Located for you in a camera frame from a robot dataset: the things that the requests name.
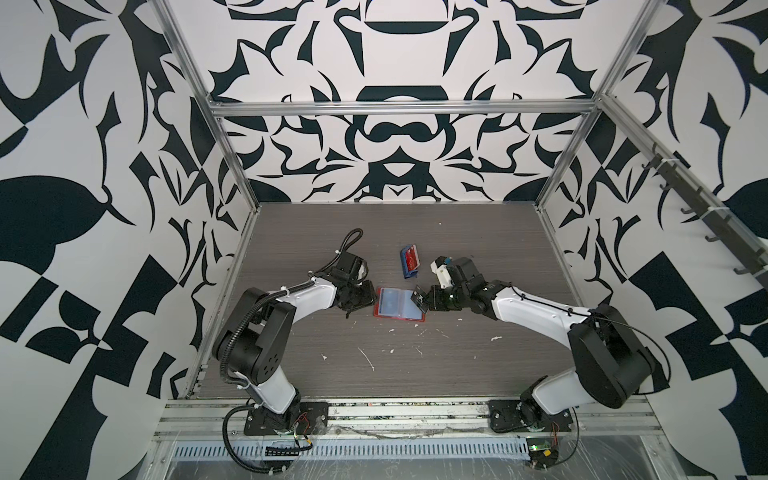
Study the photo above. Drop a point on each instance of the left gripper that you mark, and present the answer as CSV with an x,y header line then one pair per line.
x,y
369,288

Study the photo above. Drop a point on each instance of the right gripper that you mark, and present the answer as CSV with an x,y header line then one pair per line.
x,y
436,303

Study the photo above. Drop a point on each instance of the red card holder wallet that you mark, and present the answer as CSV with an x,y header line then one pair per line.
x,y
395,303

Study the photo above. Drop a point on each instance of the blue card stand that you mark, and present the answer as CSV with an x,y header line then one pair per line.
x,y
409,261

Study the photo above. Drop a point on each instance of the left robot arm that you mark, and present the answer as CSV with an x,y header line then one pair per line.
x,y
250,346

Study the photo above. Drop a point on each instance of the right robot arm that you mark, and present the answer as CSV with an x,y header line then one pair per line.
x,y
610,363

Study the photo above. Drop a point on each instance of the right base electronics board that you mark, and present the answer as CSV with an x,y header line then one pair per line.
x,y
543,454

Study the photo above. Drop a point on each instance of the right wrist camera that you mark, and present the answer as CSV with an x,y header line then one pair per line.
x,y
440,268

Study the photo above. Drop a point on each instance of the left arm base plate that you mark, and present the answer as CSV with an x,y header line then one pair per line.
x,y
285,418

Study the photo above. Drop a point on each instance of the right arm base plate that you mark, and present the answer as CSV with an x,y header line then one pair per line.
x,y
528,415

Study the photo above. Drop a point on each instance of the aluminium front rail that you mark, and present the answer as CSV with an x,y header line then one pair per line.
x,y
392,417

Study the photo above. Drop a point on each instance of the white vented cable duct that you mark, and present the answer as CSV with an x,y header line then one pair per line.
x,y
362,449

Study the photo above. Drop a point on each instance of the wall hook rail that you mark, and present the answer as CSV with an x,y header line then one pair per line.
x,y
701,204

